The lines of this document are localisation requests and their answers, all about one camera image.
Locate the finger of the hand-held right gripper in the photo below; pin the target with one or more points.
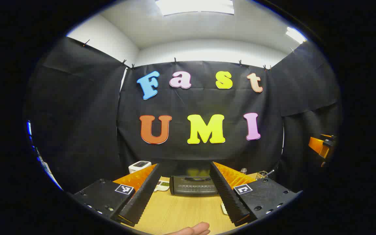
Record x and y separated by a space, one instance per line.
318 147

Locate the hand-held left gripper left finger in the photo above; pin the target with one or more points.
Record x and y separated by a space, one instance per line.
144 195

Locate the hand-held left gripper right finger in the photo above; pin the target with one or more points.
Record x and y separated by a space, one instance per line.
228 195

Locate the black electric oven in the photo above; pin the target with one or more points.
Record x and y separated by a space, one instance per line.
193 186

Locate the white seasoning dish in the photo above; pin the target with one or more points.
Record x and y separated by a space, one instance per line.
162 186

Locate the white toaster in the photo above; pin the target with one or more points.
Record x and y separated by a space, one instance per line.
139 165

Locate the metal spoon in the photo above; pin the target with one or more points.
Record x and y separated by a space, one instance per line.
270 172

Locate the ceiling light panel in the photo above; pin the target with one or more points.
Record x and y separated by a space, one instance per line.
295 34

